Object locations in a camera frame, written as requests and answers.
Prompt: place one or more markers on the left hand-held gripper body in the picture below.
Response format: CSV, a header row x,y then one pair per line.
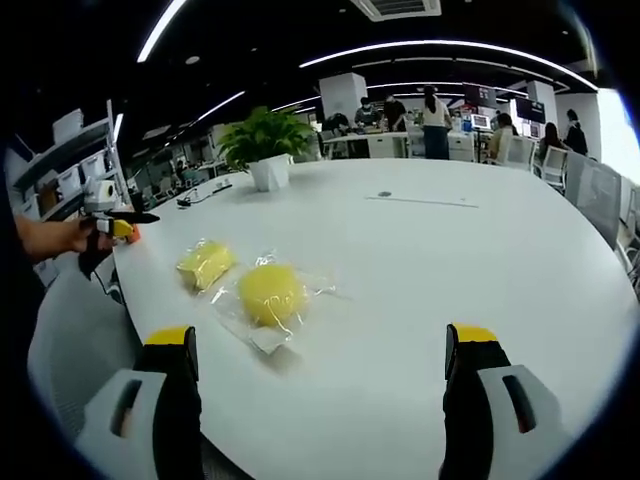
x,y
102,196

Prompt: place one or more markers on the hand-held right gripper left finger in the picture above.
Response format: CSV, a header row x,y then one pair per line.
x,y
165,400

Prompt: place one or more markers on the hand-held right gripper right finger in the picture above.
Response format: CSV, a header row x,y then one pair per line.
x,y
475,400

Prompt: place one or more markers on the yellow round silicone block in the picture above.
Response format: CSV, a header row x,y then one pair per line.
x,y
272,295

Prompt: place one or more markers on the person's left hand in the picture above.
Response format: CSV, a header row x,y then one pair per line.
x,y
80,237

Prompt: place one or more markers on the white storage shelf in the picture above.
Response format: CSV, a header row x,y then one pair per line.
x,y
107,150

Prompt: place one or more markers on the white storage box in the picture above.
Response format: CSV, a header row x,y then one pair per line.
x,y
67,125

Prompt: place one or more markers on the green potted plant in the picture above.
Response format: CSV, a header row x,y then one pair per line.
x,y
265,145

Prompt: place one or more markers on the linear ceiling light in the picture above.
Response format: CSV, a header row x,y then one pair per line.
x,y
450,50
160,27

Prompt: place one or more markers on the clear plastic wrapper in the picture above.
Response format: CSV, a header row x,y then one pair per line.
x,y
320,285

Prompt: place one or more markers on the grey mesh office chair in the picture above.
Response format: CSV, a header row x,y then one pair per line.
x,y
595,195

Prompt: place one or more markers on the white office desk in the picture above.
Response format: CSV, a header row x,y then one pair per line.
x,y
370,145

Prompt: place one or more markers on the white office chair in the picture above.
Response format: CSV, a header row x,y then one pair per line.
x,y
555,164
520,150

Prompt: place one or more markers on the ceiling air vent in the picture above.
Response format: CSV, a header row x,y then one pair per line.
x,y
400,7

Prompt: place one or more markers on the wall screen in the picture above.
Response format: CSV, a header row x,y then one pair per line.
x,y
480,95
530,108

